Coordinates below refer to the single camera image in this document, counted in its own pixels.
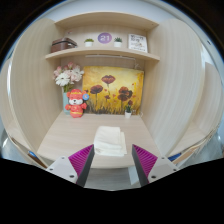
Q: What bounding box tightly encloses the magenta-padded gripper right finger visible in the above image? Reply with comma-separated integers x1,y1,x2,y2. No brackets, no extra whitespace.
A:
131,143,181,187

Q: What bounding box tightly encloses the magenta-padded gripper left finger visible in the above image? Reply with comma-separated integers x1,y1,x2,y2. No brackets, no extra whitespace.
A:
45,143,95,188

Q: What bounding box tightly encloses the cream white towel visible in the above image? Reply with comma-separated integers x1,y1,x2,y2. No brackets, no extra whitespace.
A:
93,125,128,158

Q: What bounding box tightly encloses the small white potted plant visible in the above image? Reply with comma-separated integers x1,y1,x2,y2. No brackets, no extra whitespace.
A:
124,99,134,120

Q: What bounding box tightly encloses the red plush mouse toy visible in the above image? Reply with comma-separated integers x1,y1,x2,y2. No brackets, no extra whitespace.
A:
64,88,90,119

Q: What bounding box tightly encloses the pale blue vase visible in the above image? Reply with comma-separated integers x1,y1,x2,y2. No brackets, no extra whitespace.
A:
62,91,72,115

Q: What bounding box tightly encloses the red poppy flower painting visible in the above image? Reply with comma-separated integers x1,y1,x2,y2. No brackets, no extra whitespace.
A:
81,65,145,116

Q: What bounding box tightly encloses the pink white flower bouquet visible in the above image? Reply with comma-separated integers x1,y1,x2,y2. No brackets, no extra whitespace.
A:
53,61,85,93

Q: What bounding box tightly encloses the light wooden shelf unit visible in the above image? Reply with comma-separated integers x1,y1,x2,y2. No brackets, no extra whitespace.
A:
44,11,161,63

